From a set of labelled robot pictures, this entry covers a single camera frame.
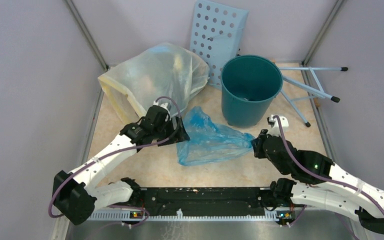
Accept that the left aluminium frame post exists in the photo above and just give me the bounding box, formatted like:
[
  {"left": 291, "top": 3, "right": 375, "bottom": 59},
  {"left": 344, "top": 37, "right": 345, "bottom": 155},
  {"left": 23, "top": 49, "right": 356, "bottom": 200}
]
[{"left": 63, "top": 0, "right": 109, "bottom": 72}]

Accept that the right aluminium frame post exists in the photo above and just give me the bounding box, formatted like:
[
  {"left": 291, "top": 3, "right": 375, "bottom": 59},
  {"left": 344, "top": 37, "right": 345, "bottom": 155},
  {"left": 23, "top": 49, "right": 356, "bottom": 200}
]
[{"left": 301, "top": 0, "right": 347, "bottom": 66}]

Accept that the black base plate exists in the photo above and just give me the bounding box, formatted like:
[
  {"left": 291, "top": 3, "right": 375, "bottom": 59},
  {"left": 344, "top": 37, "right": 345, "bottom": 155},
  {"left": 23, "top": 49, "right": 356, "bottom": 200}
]
[{"left": 119, "top": 186, "right": 309, "bottom": 220}]

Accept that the teal plastic trash bin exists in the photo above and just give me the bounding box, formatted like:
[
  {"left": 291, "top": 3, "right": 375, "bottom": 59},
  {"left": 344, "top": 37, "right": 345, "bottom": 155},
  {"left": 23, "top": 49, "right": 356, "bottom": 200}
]
[{"left": 221, "top": 55, "right": 283, "bottom": 128}]

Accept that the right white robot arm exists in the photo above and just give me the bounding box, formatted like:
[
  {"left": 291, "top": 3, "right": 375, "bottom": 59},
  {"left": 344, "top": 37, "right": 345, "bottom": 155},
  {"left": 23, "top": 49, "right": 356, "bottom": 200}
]
[{"left": 251, "top": 129, "right": 384, "bottom": 235}]

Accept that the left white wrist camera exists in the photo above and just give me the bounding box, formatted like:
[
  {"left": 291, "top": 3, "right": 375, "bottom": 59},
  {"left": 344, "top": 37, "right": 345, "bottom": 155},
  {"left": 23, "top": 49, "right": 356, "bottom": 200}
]
[{"left": 153, "top": 101, "right": 172, "bottom": 117}]

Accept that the light blue perforated stool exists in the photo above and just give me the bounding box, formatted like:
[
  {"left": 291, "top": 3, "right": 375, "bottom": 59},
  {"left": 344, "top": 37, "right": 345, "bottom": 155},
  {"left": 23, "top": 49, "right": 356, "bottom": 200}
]
[{"left": 189, "top": 0, "right": 349, "bottom": 128}]

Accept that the white cable duct strip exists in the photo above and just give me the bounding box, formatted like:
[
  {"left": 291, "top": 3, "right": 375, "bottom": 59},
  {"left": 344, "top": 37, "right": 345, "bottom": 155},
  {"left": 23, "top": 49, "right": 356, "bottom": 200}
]
[{"left": 87, "top": 209, "right": 279, "bottom": 222}]

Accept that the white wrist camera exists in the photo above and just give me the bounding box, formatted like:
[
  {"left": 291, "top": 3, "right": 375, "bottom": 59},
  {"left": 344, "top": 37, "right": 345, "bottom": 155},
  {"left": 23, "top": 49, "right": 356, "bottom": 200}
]
[
  {"left": 153, "top": 101, "right": 172, "bottom": 117},
  {"left": 267, "top": 114, "right": 290, "bottom": 136}
]

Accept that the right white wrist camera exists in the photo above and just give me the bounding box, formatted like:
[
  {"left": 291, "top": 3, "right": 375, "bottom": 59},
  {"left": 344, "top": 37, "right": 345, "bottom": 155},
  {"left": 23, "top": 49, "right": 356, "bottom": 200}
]
[{"left": 267, "top": 114, "right": 290, "bottom": 136}]

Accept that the translucent white bag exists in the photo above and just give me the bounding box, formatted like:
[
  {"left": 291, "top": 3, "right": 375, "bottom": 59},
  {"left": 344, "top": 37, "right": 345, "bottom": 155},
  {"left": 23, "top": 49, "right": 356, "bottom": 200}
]
[{"left": 98, "top": 42, "right": 210, "bottom": 124}]

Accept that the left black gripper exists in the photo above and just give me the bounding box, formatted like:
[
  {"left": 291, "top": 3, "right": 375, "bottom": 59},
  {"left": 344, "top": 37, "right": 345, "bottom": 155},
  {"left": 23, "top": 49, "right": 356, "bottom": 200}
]
[{"left": 153, "top": 115, "right": 190, "bottom": 147}]

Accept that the blue plastic trash bag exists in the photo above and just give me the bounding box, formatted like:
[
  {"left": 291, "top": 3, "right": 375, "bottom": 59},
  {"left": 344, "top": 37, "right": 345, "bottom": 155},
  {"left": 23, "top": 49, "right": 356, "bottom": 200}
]
[{"left": 176, "top": 106, "right": 255, "bottom": 167}]

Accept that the aluminium frame post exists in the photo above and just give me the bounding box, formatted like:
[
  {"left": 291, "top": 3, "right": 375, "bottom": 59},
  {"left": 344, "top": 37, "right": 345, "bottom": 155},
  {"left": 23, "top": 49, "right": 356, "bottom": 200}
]
[
  {"left": 301, "top": 0, "right": 347, "bottom": 66},
  {"left": 63, "top": 0, "right": 109, "bottom": 72}
]

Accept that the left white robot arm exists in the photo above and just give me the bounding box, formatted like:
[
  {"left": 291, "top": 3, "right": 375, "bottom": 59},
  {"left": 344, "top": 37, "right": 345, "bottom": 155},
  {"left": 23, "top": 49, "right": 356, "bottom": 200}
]
[{"left": 48, "top": 103, "right": 190, "bottom": 226}]

